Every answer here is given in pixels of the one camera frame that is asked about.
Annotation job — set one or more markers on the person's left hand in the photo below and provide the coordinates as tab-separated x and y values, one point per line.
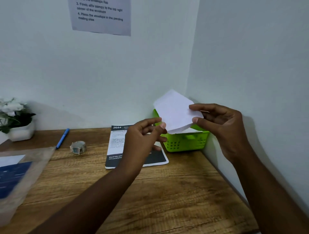
136	144

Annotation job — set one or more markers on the person's right hand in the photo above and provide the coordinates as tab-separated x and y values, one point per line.
227	127

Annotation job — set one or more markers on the person's right thumb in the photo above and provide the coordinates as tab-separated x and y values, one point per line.
202	123

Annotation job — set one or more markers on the person's left thumb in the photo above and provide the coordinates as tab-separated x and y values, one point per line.
158	129

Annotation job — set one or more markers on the white paper envelope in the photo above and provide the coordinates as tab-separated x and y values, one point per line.
173	108

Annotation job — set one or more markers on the person's right forearm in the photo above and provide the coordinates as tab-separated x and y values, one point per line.
270	192

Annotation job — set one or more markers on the person's left forearm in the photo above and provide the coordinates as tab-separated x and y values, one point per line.
96	202

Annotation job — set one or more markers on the green plastic basket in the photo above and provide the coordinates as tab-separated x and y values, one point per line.
185	142

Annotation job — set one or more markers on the black and white printed leaflet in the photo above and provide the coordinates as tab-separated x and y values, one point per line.
115	144

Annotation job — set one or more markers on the roll of stamps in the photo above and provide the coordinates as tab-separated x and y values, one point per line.
78	147

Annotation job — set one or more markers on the blue pen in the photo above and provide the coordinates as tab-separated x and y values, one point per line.
62	139

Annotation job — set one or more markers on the printed paper notice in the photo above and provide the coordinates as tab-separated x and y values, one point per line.
101	21

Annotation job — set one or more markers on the clear plastic container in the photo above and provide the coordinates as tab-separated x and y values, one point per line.
31	173

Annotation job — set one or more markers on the white potted flower plant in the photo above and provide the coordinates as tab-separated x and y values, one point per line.
20	131

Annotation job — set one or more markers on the white paper sheet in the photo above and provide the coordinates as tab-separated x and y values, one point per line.
9	160

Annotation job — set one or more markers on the dark blue sheet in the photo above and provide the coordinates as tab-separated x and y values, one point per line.
12	178

